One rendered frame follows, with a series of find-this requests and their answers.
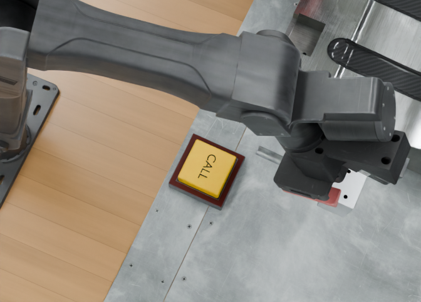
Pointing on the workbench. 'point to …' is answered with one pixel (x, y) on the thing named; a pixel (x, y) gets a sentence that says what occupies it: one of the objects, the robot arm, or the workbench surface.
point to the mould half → (403, 28)
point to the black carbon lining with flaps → (397, 74)
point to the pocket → (304, 32)
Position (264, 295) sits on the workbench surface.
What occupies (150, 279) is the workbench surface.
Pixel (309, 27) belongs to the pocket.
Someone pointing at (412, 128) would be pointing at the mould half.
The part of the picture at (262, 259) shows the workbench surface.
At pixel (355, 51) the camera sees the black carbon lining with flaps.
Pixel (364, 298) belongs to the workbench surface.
